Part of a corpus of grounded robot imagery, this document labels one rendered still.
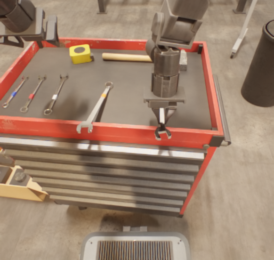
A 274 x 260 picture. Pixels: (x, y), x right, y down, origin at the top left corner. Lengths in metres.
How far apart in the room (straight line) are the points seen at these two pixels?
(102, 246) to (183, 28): 1.00
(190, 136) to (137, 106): 0.20
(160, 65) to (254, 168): 1.39
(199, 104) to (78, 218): 1.09
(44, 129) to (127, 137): 0.25
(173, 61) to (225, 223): 1.21
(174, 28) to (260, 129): 1.64
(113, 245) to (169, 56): 0.93
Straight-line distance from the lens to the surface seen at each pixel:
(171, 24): 0.43
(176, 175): 0.74
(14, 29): 0.54
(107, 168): 0.75
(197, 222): 1.46
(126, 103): 0.67
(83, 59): 0.87
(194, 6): 0.42
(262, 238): 1.56
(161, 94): 0.49
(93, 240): 1.16
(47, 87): 0.81
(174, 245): 1.14
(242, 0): 3.76
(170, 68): 0.46
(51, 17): 0.57
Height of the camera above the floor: 1.38
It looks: 51 degrees down
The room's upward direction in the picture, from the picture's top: 3 degrees counter-clockwise
